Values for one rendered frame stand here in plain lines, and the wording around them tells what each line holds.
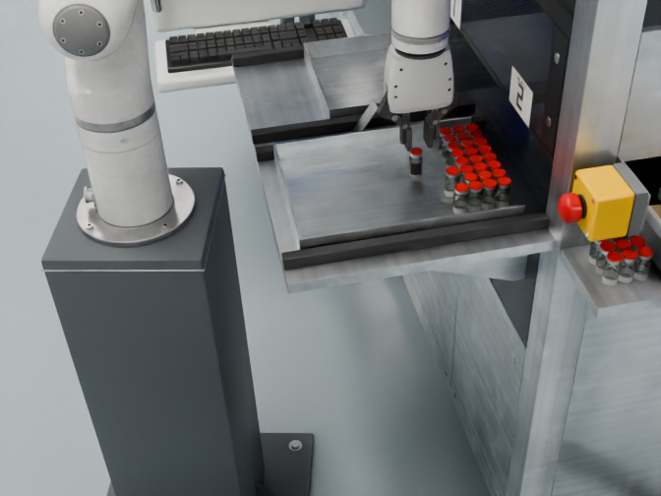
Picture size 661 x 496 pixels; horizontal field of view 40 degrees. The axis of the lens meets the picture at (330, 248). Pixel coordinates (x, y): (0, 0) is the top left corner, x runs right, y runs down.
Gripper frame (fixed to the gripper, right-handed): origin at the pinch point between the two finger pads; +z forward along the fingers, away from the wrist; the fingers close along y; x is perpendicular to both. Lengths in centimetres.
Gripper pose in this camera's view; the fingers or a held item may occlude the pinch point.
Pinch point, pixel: (417, 134)
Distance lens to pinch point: 144.3
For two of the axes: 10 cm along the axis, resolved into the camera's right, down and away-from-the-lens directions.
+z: 0.4, 7.7, 6.4
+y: -9.8, 1.5, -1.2
